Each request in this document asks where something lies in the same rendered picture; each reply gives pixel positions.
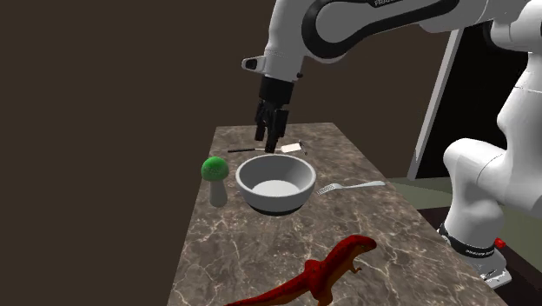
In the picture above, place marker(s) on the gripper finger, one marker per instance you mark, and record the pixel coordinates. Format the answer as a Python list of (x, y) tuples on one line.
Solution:
[(277, 123), (261, 123)]

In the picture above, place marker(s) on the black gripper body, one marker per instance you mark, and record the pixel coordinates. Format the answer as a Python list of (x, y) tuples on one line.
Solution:
[(276, 92)]

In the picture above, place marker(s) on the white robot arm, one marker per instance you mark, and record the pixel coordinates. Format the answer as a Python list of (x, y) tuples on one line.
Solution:
[(478, 182)]

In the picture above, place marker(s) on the grey white bowl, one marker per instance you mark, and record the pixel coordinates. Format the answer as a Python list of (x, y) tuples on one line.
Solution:
[(275, 186)]

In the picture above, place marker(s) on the green capped mushroom figure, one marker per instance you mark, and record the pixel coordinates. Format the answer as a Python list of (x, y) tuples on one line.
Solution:
[(215, 169)]

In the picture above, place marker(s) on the silver fork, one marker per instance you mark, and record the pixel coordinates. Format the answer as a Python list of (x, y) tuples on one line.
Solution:
[(351, 186)]

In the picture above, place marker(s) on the red dinosaur toy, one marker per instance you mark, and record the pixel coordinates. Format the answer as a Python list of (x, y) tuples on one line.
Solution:
[(321, 275)]

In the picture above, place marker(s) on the dark robot stand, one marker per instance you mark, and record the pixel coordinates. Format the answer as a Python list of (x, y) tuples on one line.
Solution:
[(527, 292)]

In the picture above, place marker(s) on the dark doorway with pale frame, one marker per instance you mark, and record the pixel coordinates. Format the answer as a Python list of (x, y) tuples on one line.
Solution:
[(470, 118)]

